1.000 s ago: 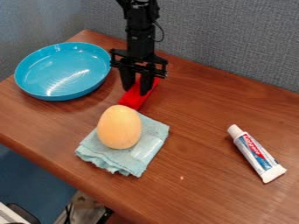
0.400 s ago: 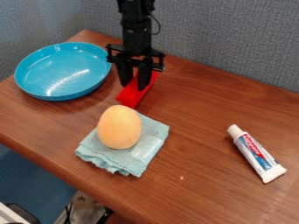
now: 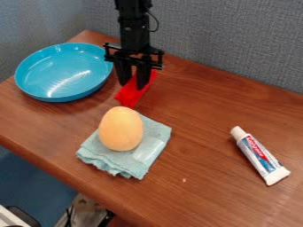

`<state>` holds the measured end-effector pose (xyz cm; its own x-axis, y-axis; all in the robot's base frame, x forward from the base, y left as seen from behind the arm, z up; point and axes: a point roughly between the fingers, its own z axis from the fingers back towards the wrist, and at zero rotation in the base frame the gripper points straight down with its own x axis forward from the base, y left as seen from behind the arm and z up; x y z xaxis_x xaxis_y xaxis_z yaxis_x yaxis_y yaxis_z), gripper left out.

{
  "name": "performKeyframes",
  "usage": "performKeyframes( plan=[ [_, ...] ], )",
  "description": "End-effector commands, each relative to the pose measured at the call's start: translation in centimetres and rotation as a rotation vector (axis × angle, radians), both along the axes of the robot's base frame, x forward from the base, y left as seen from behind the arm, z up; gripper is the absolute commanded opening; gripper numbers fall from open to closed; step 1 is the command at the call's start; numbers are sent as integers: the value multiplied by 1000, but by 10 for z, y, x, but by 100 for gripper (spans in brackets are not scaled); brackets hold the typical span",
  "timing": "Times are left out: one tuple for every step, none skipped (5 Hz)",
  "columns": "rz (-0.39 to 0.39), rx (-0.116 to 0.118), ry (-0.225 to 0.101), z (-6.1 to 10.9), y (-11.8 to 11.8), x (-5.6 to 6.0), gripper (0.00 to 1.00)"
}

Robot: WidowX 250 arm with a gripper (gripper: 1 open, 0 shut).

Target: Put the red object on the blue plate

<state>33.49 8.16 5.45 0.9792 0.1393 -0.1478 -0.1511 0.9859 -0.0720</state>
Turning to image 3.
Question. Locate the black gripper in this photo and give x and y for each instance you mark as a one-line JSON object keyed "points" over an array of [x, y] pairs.
{"points": [[134, 51]]}

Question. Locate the red rectangular block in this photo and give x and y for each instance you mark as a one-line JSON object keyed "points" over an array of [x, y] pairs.
{"points": [[129, 95]]}

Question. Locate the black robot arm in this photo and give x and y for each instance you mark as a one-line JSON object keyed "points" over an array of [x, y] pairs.
{"points": [[133, 9]]}

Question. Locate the blue plate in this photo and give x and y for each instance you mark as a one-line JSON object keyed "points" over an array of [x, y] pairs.
{"points": [[63, 72]]}

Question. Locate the orange egg-shaped sponge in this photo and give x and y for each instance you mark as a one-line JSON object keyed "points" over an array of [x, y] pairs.
{"points": [[121, 129]]}

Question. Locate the light blue folded cloth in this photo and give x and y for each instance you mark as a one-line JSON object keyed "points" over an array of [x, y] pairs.
{"points": [[132, 163]]}

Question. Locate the white toothpaste tube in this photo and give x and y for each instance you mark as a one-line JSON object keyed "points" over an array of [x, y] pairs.
{"points": [[265, 162]]}

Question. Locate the grey table leg base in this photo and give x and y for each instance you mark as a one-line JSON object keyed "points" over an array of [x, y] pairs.
{"points": [[85, 213]]}

